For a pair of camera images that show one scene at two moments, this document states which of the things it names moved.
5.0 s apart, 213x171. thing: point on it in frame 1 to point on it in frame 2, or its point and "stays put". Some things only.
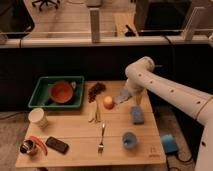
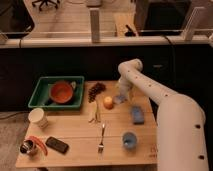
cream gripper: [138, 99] to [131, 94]
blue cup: [129, 140] stays put
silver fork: [101, 146] stays put
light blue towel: [123, 96] stays put
